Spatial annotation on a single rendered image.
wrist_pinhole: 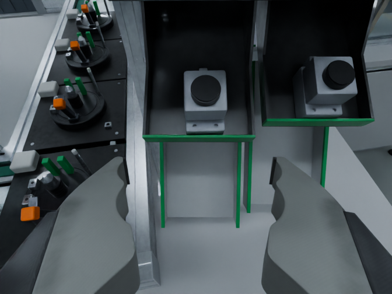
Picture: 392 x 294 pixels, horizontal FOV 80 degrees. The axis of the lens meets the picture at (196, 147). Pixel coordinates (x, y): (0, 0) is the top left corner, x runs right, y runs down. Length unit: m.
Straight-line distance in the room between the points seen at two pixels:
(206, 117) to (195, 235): 0.37
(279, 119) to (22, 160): 0.54
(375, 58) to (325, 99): 0.98
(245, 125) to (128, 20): 0.19
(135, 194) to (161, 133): 0.25
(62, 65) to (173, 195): 0.63
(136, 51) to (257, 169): 0.29
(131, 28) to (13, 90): 0.83
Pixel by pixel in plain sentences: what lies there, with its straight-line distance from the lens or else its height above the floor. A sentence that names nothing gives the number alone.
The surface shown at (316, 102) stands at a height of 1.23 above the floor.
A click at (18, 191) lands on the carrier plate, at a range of 0.62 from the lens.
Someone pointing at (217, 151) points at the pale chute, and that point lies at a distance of 0.42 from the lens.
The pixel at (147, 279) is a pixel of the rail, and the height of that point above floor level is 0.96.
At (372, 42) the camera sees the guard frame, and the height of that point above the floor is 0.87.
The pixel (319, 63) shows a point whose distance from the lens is 0.30.
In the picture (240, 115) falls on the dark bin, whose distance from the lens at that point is 0.31.
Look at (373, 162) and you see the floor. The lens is 2.12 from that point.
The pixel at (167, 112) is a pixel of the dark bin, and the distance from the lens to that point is 0.30.
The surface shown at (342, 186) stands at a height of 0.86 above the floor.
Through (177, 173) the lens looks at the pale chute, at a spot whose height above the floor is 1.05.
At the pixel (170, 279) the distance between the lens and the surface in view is 0.56.
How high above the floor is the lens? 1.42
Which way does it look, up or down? 53 degrees down
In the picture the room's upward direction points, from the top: straight up
